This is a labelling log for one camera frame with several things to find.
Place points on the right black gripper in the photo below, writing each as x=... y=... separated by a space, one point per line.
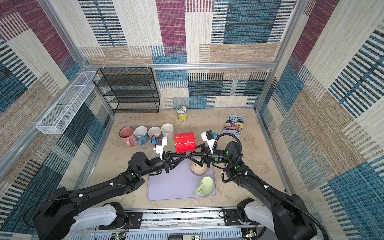
x=205 y=158

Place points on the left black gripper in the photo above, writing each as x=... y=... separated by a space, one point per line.
x=169 y=161

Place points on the red mug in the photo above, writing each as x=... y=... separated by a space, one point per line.
x=185 y=143

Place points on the white mug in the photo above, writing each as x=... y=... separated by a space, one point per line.
x=168 y=131

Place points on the lavender mug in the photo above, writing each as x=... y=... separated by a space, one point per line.
x=154 y=132

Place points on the blue flowered mug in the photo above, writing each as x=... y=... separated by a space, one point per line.
x=141 y=133

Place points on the pink patterned mug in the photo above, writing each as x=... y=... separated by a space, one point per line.
x=128 y=136

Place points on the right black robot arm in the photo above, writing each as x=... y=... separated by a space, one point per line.
x=291 y=220

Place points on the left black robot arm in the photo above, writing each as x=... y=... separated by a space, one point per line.
x=54 y=217

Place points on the light green mug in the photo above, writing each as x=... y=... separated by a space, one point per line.
x=206 y=187

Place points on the lavender plastic tray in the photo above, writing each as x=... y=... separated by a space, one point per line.
x=179 y=183

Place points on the colourful paperback book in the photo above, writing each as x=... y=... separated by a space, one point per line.
x=234 y=125

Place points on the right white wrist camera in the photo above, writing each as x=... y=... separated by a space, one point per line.
x=210 y=138

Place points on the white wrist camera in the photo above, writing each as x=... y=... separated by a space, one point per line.
x=159 y=142
x=210 y=138

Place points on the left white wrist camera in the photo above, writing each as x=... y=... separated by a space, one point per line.
x=159 y=142

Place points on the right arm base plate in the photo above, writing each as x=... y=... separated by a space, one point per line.
x=233 y=218

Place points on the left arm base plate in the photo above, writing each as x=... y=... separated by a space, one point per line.
x=135 y=218

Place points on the black wire shelf rack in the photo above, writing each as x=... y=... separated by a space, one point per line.
x=128 y=90

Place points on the white wire mesh basket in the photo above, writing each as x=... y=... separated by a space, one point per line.
x=57 y=119

